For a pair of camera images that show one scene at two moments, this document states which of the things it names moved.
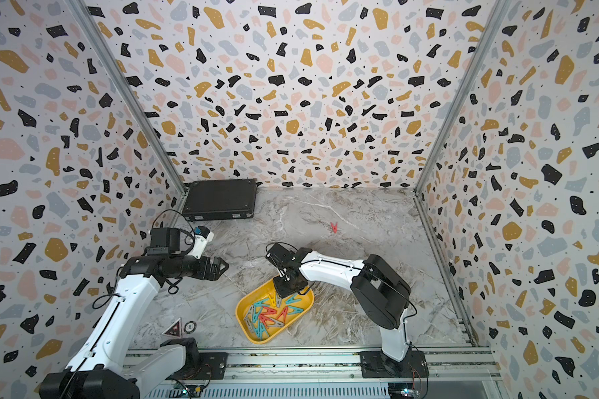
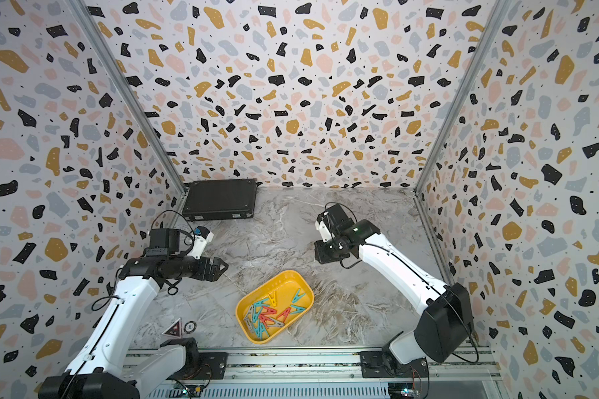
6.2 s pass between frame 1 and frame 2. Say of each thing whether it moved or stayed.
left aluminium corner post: stayed
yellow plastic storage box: stayed
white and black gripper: moved
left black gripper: stayed
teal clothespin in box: stayed
